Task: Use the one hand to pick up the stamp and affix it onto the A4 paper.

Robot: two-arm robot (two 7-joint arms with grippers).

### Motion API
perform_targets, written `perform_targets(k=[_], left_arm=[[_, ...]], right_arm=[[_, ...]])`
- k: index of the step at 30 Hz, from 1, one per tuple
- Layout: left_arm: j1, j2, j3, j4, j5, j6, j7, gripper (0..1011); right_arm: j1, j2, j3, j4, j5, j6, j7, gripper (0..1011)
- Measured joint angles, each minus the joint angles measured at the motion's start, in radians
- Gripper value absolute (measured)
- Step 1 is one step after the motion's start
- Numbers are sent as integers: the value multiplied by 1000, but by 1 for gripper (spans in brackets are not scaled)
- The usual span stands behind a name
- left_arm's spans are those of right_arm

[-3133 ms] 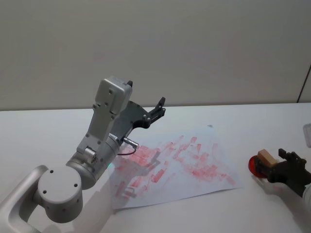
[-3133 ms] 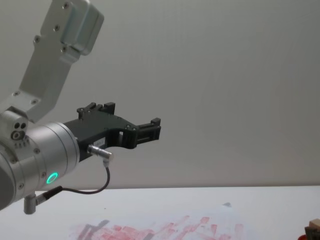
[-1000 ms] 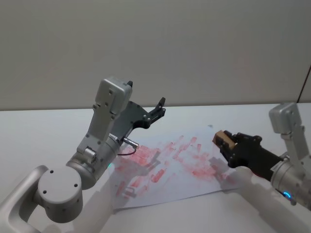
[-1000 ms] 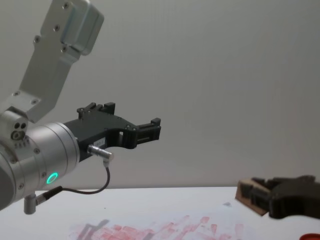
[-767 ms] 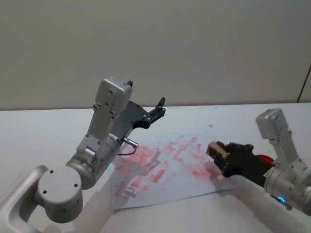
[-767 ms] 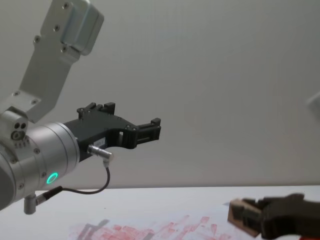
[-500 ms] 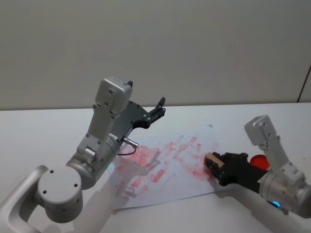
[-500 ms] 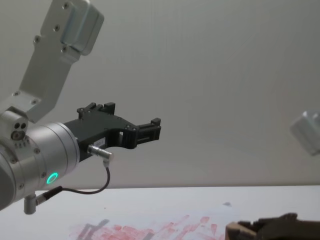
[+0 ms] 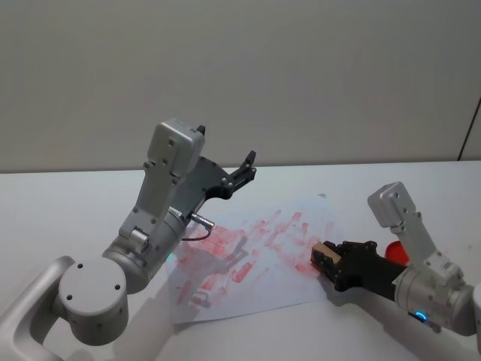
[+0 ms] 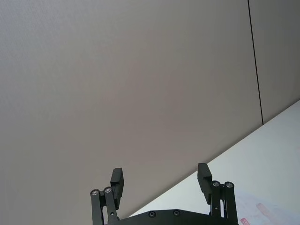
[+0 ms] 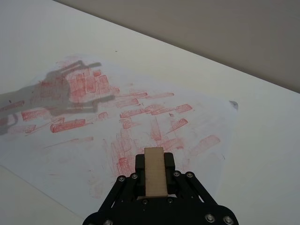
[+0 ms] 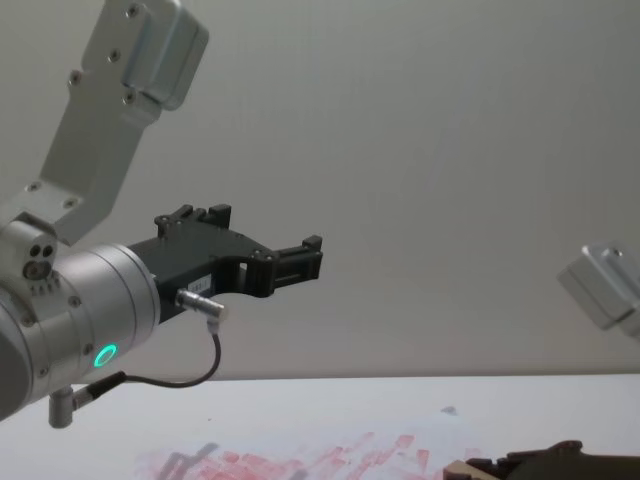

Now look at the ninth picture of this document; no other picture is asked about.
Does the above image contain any round red ink pad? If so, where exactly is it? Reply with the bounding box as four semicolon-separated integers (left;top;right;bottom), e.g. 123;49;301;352
385;241;410;266

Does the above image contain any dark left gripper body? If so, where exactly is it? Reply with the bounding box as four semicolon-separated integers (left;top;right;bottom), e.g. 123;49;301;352
173;156;231;223

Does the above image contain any white paper with red marks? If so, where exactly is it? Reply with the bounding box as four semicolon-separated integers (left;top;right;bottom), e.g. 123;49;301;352
165;193;336;324

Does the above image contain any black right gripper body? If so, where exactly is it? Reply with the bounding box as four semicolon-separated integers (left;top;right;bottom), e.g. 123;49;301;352
329;241;410;302

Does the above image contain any small wooden stamp block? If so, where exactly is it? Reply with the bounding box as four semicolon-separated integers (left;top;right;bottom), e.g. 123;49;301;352
310;242;341;270

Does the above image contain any thin dark cable silver plug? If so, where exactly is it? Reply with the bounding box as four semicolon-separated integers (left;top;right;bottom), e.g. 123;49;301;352
179;212;216;241

